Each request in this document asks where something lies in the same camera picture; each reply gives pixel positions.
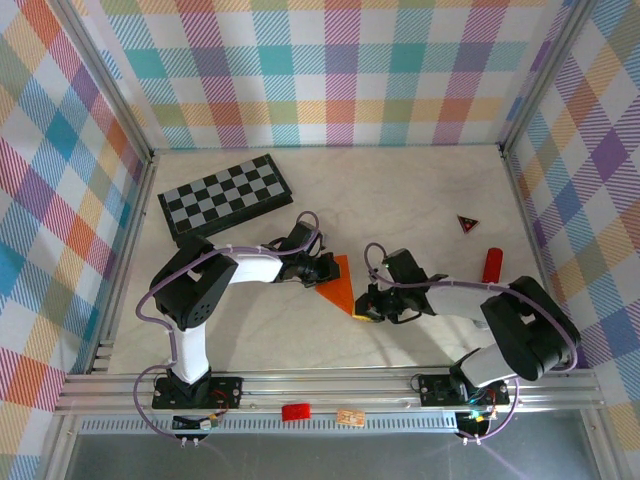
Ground orange paper sheet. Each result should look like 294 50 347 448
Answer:
314 254 357 317

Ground red cylinder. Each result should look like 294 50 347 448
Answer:
480 246 504 283

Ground black grey chessboard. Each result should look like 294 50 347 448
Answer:
157 153 295 250

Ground red rectangular block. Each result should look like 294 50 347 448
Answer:
281 401 312 422

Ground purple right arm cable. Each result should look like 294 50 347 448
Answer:
363 243 582 446

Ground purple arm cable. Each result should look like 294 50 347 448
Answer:
133 210 327 444
363 243 582 446

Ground aluminium frame rail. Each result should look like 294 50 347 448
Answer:
53 367 604 416

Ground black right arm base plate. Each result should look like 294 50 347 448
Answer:
417 372 511 407

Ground slotted grey cable tray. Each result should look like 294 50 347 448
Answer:
79 417 461 435

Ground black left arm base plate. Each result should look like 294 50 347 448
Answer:
152 375 245 411

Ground aluminium side rail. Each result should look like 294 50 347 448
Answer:
84 149 161 376
499 143 572 370

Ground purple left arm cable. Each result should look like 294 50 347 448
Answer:
133 210 327 444

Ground aluminium frame post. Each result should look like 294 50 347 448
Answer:
47 0 160 164
497 0 601 157

